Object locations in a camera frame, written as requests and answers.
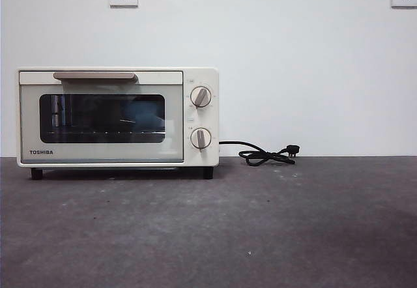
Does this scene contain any blue bowl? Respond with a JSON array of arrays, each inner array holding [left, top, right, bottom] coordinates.
[[119, 100, 165, 132]]

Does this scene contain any glass oven door with handle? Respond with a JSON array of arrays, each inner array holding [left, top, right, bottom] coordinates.
[[18, 70, 185, 164]]

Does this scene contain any beige round oven knob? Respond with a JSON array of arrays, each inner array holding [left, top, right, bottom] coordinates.
[[190, 85, 213, 109], [190, 127, 212, 152]]

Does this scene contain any white toaster oven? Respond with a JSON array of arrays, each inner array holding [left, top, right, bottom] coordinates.
[[16, 66, 220, 180]]

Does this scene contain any black power cable with plug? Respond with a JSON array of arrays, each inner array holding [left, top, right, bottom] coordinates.
[[218, 140, 301, 167]]

